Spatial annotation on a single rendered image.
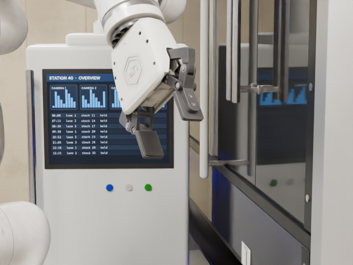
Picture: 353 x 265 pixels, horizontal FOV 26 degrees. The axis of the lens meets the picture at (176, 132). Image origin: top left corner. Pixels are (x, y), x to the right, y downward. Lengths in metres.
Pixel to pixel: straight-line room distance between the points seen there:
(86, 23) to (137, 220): 2.86
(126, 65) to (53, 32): 4.17
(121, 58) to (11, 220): 0.52
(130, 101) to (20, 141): 4.31
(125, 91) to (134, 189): 1.40
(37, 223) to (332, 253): 0.56
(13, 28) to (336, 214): 0.69
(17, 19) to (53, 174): 1.04
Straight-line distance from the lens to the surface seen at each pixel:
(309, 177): 1.53
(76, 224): 2.44
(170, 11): 1.12
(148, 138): 1.01
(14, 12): 1.43
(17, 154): 5.31
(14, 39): 1.47
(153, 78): 0.96
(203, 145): 2.17
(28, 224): 1.46
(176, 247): 2.45
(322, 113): 1.43
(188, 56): 0.95
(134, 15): 1.02
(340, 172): 1.45
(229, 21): 1.89
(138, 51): 0.99
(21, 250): 1.46
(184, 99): 0.94
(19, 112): 5.27
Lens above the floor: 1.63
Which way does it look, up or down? 8 degrees down
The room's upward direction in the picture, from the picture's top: straight up
